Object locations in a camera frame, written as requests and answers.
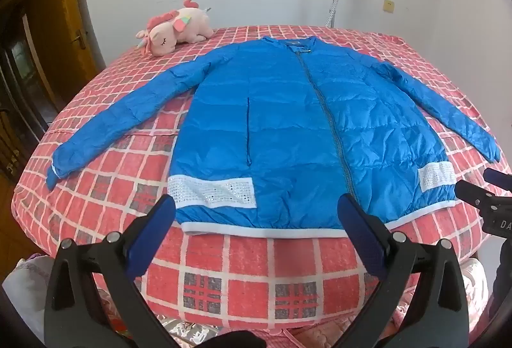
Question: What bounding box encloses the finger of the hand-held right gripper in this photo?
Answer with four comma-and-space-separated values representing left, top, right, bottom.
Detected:
483, 168, 512, 189
456, 180, 512, 213

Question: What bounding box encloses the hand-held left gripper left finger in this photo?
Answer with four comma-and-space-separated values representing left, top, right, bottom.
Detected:
43, 194, 188, 348

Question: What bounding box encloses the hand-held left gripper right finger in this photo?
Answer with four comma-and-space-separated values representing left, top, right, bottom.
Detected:
337, 194, 469, 348

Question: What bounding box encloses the blue puffer jacket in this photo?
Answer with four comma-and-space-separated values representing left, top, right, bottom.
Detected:
46, 34, 501, 240

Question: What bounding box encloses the red plaid bed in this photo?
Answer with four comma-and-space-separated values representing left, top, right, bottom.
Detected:
11, 25, 512, 333

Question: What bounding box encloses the pink floral quilt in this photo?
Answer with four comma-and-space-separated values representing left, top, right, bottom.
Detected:
2, 252, 493, 348

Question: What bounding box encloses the pink unicorn plush toy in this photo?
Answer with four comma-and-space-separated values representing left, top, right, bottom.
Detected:
135, 0, 213, 58

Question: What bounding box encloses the wooden door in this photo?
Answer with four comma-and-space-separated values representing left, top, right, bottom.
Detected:
0, 0, 101, 253

